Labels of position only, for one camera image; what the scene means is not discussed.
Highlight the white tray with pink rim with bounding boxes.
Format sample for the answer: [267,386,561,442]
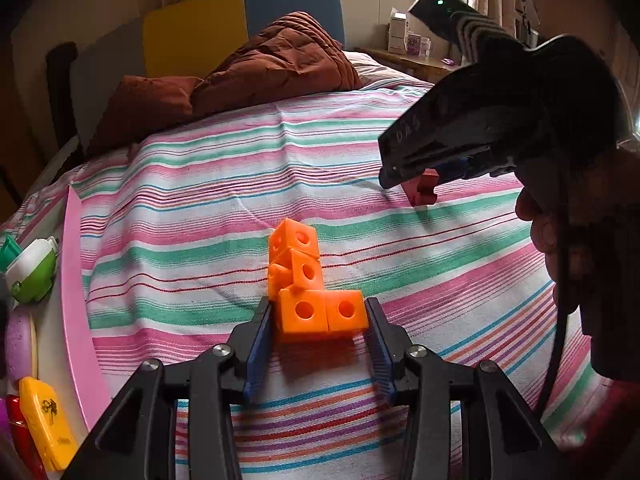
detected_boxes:
[4,188,111,474]

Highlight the white box on shelf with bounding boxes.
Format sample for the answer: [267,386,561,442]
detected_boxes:
[387,8,409,54]

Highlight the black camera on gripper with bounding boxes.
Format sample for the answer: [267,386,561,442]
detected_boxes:
[406,0,516,61]

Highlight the striped pink green bedspread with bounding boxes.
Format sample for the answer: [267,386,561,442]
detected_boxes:
[1,76,611,479]

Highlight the red puzzle piece block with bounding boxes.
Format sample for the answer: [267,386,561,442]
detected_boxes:
[401,169,439,207]

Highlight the rust brown quilted duvet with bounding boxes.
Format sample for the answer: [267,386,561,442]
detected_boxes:
[87,11,362,158]

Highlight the green white plastic container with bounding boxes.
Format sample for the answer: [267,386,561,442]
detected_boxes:
[1,235,58,304]

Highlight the yellow plastic tag toy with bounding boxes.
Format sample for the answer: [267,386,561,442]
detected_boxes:
[18,376,78,471]

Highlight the person's right hand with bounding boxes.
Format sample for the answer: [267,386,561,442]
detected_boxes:
[515,150,639,382]

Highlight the wooden bedside shelf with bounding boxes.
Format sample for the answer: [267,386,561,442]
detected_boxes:
[358,48,459,84]

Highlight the orange linked cube blocks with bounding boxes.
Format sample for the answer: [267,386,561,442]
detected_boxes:
[267,218,369,342]

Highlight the grey yellow blue headboard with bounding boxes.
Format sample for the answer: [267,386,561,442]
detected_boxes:
[70,0,345,148]

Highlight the purple ridged toy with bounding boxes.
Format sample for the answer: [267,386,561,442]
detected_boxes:
[4,306,38,387]

